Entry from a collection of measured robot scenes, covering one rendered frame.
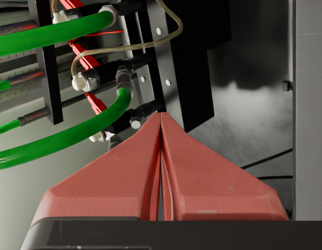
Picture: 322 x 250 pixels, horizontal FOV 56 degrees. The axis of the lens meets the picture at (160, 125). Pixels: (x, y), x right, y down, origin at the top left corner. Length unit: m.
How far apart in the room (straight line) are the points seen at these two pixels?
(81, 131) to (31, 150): 0.04
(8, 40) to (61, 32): 0.04
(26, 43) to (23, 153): 0.08
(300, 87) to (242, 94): 0.22
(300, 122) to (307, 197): 0.11
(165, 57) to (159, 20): 0.05
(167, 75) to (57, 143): 0.27
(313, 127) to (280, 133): 0.18
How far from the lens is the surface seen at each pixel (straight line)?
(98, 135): 0.45
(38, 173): 0.75
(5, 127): 0.61
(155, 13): 0.47
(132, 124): 0.45
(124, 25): 0.50
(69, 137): 0.25
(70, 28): 0.25
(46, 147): 0.25
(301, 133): 0.42
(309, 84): 0.39
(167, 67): 0.47
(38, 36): 0.24
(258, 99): 0.58
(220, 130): 0.66
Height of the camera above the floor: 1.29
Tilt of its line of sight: 34 degrees down
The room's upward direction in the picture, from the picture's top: 119 degrees counter-clockwise
